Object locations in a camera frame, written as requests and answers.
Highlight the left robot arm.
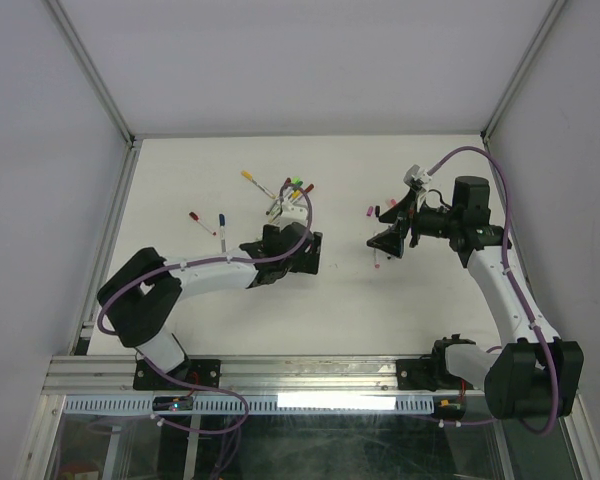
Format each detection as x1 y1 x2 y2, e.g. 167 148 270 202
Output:
97 222 323 390

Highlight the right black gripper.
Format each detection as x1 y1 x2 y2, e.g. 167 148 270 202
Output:
366 187 461 258

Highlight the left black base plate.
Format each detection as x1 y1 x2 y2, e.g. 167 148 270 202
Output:
133 357 222 391

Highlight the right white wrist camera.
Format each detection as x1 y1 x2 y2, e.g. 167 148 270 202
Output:
403 165 432 199

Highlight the slotted grey cable duct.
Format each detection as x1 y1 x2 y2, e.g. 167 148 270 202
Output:
64 392 435 416

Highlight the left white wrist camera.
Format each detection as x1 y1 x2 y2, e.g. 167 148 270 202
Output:
271 201 308 228

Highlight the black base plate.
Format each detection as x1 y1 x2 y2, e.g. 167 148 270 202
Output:
395 354 495 392
133 357 222 391

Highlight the red capped pen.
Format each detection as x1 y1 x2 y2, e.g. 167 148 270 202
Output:
189 211 217 236

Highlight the dark red capped marker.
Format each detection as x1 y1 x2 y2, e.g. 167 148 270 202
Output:
300 183 315 197

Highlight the aluminium front rail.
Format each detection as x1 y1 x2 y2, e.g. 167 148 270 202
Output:
43 352 579 401

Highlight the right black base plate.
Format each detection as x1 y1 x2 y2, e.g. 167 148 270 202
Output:
395 354 495 392

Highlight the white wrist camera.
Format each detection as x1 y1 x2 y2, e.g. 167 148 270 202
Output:
271 201 308 228
403 165 432 199

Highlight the blue capped pen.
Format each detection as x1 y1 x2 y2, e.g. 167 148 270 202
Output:
219 213 227 253

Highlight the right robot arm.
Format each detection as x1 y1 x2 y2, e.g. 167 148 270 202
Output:
367 173 584 420

